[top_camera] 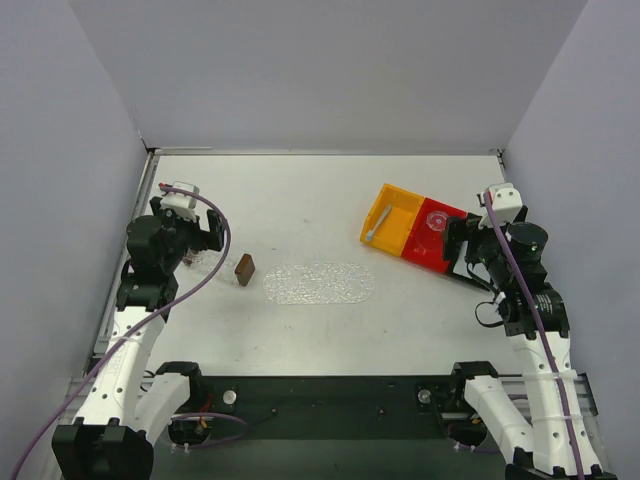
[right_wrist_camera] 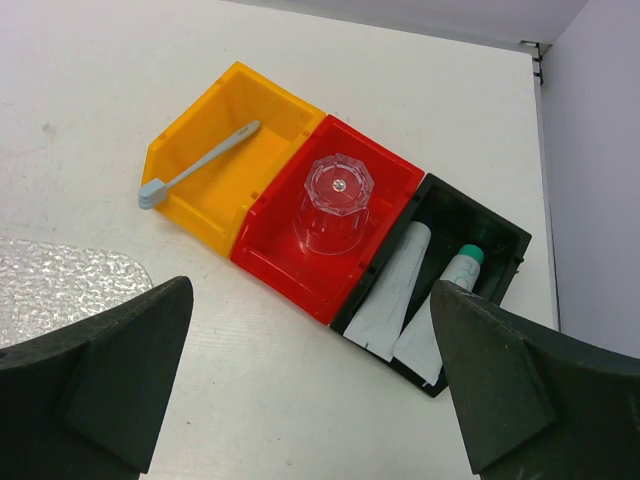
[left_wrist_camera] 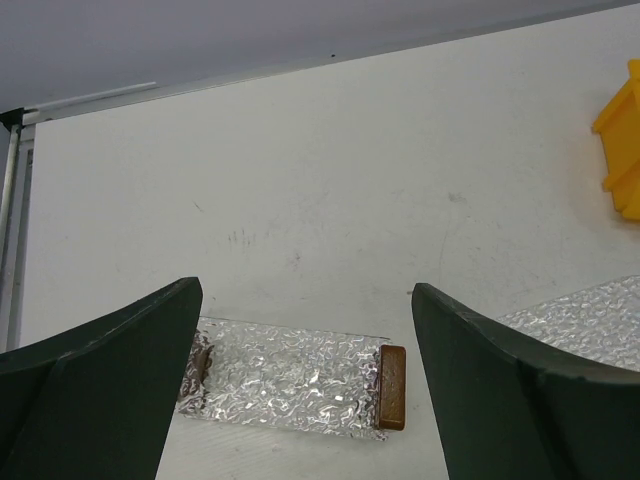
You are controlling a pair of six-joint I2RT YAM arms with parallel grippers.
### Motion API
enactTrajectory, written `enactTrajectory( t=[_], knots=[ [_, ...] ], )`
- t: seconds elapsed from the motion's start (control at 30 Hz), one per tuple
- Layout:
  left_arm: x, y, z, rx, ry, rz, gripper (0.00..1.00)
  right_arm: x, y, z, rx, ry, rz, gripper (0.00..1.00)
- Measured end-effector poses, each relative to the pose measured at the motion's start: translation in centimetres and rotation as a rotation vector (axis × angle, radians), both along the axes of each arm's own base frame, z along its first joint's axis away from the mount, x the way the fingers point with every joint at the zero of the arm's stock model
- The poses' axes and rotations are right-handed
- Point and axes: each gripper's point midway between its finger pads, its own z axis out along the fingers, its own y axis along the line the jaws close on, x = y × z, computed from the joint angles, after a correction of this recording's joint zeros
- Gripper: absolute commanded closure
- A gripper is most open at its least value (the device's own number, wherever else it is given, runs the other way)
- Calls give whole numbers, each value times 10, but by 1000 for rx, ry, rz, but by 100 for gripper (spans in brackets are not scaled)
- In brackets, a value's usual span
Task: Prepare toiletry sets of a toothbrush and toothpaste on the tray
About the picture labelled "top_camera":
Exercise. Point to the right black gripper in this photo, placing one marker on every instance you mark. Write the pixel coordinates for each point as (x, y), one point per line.
(459, 241)

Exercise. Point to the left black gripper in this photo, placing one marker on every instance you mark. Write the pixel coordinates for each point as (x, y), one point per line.
(198, 232)

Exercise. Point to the clear plastic cup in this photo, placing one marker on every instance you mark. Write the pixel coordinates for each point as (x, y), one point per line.
(437, 220)

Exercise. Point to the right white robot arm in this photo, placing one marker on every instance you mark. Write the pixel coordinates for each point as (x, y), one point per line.
(552, 440)

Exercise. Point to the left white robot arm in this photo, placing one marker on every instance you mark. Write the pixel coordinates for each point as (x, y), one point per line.
(113, 433)

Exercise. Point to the light blue toothbrush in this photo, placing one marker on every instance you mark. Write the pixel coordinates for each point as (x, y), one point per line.
(371, 233)

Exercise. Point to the clear textured oval tray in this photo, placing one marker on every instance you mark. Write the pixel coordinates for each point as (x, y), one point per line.
(318, 284)

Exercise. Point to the black plastic bin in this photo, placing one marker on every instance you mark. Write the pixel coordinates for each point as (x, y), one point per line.
(472, 275)

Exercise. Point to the red plastic bin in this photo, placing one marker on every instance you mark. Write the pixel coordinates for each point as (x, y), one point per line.
(424, 247)

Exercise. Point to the yellow plastic bin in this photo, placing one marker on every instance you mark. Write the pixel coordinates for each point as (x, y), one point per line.
(394, 231)

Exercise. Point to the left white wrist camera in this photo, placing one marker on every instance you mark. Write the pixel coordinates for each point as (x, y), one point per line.
(181, 204)

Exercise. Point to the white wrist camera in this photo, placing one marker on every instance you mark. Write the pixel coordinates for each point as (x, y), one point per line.
(181, 204)
(506, 202)

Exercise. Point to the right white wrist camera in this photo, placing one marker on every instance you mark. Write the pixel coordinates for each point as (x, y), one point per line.
(506, 202)

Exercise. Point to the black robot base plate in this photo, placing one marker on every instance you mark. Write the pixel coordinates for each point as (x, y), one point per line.
(329, 408)

